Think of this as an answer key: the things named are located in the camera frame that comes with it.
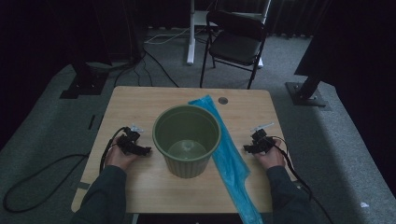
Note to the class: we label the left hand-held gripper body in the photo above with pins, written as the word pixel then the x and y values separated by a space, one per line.
pixel 129 141

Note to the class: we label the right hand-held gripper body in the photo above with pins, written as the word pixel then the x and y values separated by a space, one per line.
pixel 261 141

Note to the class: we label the blue plastic bag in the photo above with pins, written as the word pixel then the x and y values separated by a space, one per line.
pixel 230 161

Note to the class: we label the green ribbed waste bin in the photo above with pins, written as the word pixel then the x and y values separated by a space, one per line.
pixel 186 130

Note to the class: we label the person's right hand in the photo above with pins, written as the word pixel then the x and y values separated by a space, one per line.
pixel 272 159

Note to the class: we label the person's left hand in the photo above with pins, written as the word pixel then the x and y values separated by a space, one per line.
pixel 117 159

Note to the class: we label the black tape strip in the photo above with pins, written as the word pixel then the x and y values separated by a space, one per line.
pixel 91 122

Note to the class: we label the grey tape piece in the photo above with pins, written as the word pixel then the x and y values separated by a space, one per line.
pixel 298 183
pixel 83 185

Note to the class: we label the grey table grommet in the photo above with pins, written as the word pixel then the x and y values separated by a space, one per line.
pixel 223 100

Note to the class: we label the black stand base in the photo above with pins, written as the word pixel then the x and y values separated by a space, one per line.
pixel 84 85
pixel 306 93

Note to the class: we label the black folding chair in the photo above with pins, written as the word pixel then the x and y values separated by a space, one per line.
pixel 236 46

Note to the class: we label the white paper scrap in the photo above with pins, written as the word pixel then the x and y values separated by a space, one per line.
pixel 364 204

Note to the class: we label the dark curtain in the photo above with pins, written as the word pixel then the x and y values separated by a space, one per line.
pixel 358 46
pixel 31 46

